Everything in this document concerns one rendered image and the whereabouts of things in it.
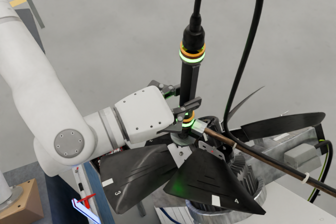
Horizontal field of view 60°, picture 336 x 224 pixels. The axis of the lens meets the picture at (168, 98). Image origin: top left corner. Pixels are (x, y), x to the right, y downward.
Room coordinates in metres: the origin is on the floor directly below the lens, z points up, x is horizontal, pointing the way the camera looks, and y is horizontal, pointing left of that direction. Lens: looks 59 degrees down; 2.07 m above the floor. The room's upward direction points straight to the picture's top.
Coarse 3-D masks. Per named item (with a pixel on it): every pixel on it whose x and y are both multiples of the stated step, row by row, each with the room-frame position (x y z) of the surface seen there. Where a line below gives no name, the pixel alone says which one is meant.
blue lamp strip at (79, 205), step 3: (75, 201) 0.18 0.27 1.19; (78, 204) 0.18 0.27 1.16; (81, 204) 0.19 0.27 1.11; (78, 207) 0.17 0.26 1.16; (81, 207) 0.18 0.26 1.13; (84, 207) 0.19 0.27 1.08; (84, 210) 0.18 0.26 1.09; (87, 210) 0.19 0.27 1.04; (87, 213) 0.17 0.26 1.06; (90, 213) 0.18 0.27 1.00; (90, 216) 0.17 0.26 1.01; (93, 216) 0.18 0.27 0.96; (96, 219) 0.18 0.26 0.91
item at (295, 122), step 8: (312, 112) 0.35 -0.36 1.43; (320, 112) 0.35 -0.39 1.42; (264, 120) 0.37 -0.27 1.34; (272, 120) 0.37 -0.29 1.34; (280, 120) 0.37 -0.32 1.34; (288, 120) 0.37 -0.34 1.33; (296, 120) 0.38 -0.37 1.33; (304, 120) 0.38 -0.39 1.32; (312, 120) 0.39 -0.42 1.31; (320, 120) 0.40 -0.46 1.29; (248, 128) 0.38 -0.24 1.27; (256, 128) 0.38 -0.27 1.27; (264, 128) 0.38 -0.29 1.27; (272, 128) 0.38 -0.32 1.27; (280, 128) 0.38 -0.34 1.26; (288, 128) 0.38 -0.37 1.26; (296, 128) 0.39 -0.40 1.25; (248, 136) 0.38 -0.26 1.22; (256, 136) 0.38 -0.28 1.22; (264, 136) 0.38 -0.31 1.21
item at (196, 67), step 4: (196, 64) 0.32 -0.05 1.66; (200, 64) 0.32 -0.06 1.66; (196, 68) 0.31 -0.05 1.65; (192, 72) 0.31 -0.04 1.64; (196, 72) 0.31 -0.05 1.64; (192, 76) 0.31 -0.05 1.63; (196, 76) 0.31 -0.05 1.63; (192, 80) 0.31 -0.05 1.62; (196, 80) 0.31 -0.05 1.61; (192, 84) 0.31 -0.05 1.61; (196, 84) 0.32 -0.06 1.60; (192, 88) 0.31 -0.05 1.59; (192, 92) 0.31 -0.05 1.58; (192, 96) 0.31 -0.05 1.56; (188, 112) 0.31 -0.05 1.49
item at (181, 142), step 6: (198, 120) 0.33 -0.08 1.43; (192, 126) 0.31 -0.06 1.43; (204, 126) 0.31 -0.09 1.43; (192, 132) 0.30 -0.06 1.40; (198, 132) 0.30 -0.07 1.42; (174, 138) 0.32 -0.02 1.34; (180, 138) 0.32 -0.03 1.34; (186, 138) 0.32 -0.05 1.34; (192, 138) 0.30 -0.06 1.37; (198, 138) 0.29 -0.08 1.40; (180, 144) 0.30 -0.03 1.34; (186, 144) 0.30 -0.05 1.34
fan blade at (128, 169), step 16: (160, 144) 0.36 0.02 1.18; (112, 160) 0.32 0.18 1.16; (128, 160) 0.31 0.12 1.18; (144, 160) 0.31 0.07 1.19; (160, 160) 0.31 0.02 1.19; (112, 176) 0.26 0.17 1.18; (128, 176) 0.26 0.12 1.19; (144, 176) 0.26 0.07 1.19; (160, 176) 0.26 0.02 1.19; (128, 192) 0.21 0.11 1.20; (144, 192) 0.21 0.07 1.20; (112, 208) 0.16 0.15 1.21; (128, 208) 0.16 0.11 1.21
